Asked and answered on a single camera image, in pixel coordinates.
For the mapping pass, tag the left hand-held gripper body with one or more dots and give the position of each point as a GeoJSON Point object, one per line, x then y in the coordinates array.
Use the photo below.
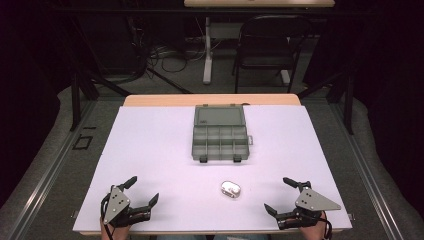
{"type": "Point", "coordinates": [116, 203]}

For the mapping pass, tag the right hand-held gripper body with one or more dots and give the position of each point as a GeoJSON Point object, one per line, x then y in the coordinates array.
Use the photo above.
{"type": "Point", "coordinates": [311, 201]}

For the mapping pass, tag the small white oval case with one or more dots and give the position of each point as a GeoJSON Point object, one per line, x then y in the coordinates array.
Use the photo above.
{"type": "Point", "coordinates": [230, 189]}

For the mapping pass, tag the grey plastic compartment box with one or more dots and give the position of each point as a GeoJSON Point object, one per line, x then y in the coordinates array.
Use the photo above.
{"type": "Point", "coordinates": [220, 133]}

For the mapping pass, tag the person's right hand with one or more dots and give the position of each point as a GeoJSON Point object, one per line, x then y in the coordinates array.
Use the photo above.
{"type": "Point", "coordinates": [315, 230]}

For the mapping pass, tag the person's left hand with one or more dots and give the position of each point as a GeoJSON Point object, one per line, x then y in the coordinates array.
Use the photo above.
{"type": "Point", "coordinates": [115, 233]}

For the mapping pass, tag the white table cover sheet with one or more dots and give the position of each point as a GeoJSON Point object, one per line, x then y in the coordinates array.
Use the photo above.
{"type": "Point", "coordinates": [160, 150]}

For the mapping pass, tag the black metal stand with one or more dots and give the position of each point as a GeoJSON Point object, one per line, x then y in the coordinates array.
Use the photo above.
{"type": "Point", "coordinates": [348, 100]}
{"type": "Point", "coordinates": [75, 100]}

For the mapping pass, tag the wooden table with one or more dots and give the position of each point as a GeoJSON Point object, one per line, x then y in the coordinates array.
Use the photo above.
{"type": "Point", "coordinates": [213, 100]}

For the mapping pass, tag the black folding chair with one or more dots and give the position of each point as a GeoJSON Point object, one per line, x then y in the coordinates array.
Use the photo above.
{"type": "Point", "coordinates": [268, 50]}

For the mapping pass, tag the white-legged desk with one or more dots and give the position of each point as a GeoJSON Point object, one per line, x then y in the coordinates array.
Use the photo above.
{"type": "Point", "coordinates": [260, 3]}

